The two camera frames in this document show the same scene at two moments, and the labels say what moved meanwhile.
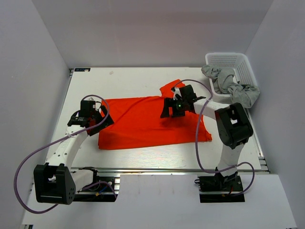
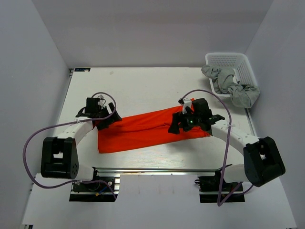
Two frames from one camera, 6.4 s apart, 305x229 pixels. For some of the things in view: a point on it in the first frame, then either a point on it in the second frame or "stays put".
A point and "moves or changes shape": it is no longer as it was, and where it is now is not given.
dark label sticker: [82, 69] stays put
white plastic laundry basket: [238, 62] stays put
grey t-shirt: [243, 95] stays put
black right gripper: [170, 102] → [175, 127]
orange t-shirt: [137, 123] moves or changes shape
